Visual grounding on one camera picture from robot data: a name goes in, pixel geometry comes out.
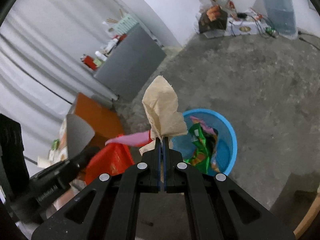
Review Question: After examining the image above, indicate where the mint green utensil holder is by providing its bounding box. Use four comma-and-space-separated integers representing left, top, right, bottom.
113, 14, 138, 35

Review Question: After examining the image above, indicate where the white cardboard box on floor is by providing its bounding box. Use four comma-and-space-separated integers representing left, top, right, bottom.
224, 16, 269, 36

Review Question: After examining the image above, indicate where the beige tissue paper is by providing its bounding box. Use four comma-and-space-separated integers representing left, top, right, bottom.
139, 75, 187, 154

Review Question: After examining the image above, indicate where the grey metal cabinet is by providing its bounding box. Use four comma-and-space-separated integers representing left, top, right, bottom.
93, 24, 166, 101

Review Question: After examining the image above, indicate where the dark printed box on floor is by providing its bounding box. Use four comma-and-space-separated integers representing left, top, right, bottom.
199, 5, 228, 34

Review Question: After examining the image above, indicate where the red plastic bag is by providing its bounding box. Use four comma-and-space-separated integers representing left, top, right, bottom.
84, 143, 135, 185

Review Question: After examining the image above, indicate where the blue plastic trash basket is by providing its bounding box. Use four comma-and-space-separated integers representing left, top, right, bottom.
171, 108, 238, 176

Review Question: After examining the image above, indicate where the orange wooden table side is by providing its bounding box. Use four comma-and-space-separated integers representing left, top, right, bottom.
69, 93, 124, 148

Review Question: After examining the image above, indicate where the pink tissue pack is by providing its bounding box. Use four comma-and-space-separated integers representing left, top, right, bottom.
105, 131, 152, 147

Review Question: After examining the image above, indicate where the large blue water jug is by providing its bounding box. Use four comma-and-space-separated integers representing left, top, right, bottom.
263, 0, 298, 40

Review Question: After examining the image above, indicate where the red thermos bottle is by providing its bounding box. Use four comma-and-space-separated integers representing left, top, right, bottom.
81, 54, 98, 70

